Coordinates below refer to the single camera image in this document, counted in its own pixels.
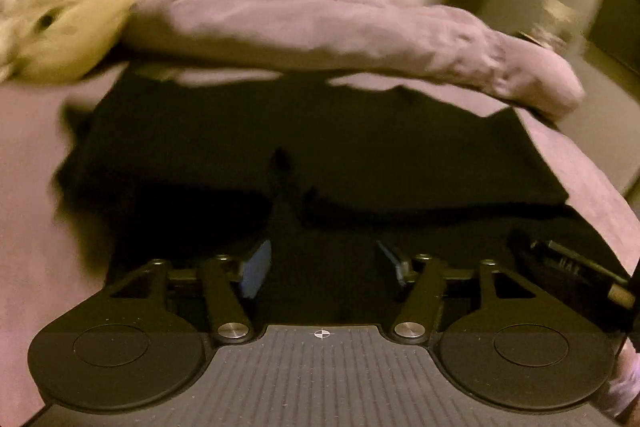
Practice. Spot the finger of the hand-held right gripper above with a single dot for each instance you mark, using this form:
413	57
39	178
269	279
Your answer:
575	259

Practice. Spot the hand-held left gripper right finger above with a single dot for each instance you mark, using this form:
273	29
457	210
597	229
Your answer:
395	264

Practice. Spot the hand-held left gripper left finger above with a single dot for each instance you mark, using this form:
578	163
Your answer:
256	268

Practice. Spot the black knit garment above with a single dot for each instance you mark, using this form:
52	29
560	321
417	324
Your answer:
310	157

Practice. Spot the pale ornaments on shelf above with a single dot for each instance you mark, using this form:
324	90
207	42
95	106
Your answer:
552	24

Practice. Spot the dark flat screen television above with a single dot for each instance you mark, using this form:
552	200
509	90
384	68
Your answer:
617	24

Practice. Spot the purple bed sheet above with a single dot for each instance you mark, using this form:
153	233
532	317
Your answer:
30	187

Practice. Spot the purple duvet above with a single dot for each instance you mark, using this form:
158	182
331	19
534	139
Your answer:
320	17

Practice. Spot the yellow round plush toy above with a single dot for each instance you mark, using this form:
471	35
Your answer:
70	7

